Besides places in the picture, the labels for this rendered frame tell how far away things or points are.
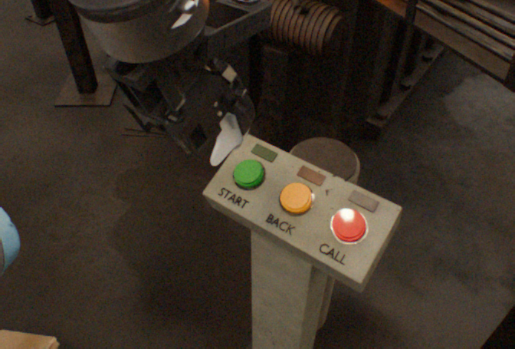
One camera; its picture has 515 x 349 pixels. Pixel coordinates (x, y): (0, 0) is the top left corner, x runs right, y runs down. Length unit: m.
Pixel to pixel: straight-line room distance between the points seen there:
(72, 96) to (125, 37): 1.54
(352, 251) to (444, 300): 0.73
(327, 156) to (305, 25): 0.46
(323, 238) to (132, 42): 0.35
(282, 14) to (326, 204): 0.69
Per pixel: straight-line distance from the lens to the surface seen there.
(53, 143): 1.70
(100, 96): 1.83
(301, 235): 0.59
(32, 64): 2.13
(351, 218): 0.58
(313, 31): 1.15
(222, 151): 0.49
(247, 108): 0.45
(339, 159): 0.78
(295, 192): 0.60
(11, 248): 0.88
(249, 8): 0.46
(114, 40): 0.34
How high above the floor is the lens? 1.06
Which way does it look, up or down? 44 degrees down
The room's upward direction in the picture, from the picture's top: straight up
